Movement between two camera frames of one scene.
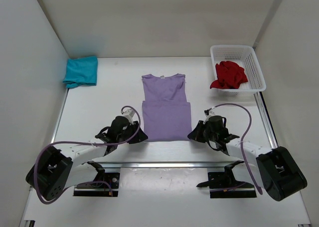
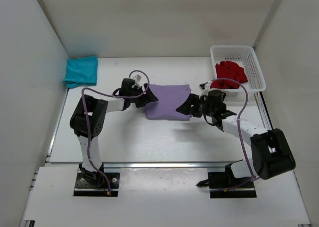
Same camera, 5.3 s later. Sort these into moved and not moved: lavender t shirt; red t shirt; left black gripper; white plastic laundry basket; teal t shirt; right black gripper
Moved: lavender t shirt; left black gripper; right black gripper
Not moved: teal t shirt; white plastic laundry basket; red t shirt
